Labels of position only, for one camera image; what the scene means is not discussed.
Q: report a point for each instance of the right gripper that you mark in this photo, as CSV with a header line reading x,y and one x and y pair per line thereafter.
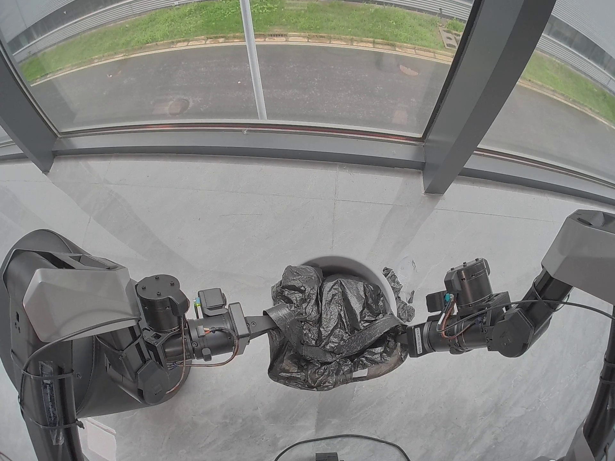
x,y
447,336

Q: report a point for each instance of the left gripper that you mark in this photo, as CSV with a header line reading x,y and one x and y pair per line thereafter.
x,y
216,336

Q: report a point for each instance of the black plastic bag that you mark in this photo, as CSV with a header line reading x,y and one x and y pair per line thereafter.
x,y
331,324

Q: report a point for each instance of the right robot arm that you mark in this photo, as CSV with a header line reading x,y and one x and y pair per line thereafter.
x,y
557,257

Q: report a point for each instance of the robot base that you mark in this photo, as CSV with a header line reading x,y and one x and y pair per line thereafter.
x,y
329,457

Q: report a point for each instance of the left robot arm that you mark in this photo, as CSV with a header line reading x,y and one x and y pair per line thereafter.
x,y
77,296

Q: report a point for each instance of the crumpled black plastic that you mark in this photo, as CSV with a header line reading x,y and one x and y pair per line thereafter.
x,y
399,291

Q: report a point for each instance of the white trash bin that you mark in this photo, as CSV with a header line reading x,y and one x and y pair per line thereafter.
x,y
370,276

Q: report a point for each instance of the window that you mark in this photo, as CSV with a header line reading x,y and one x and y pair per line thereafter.
x,y
336,65

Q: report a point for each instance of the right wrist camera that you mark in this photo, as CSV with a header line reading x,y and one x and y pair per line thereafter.
x,y
438,301

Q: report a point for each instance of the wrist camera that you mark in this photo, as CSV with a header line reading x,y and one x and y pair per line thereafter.
x,y
211,302
438,301

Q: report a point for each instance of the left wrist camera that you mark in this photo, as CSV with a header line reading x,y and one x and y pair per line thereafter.
x,y
211,302

